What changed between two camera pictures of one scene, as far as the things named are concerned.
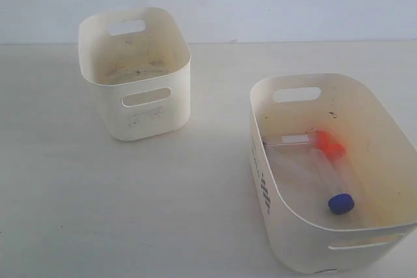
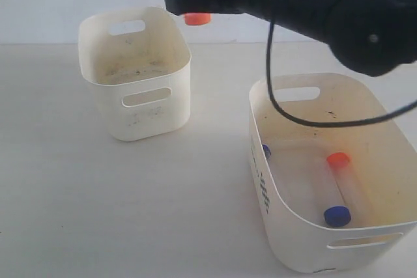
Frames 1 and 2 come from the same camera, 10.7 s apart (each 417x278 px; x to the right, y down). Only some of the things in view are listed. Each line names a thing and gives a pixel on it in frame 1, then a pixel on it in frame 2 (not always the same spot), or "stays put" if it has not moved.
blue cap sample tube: (341, 200) to (337, 213)
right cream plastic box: (335, 172) stays put
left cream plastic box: (139, 63) stays put
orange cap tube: (333, 155) to (349, 185)
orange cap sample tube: (320, 139) to (194, 19)
